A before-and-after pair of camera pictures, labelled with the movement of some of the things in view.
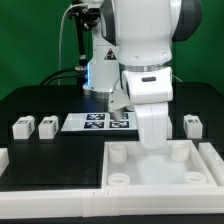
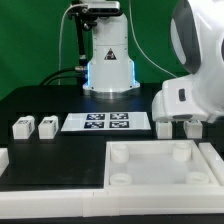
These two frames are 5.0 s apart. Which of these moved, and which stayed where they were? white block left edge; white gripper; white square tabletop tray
Moved: white gripper
Stayed: white block left edge; white square tabletop tray
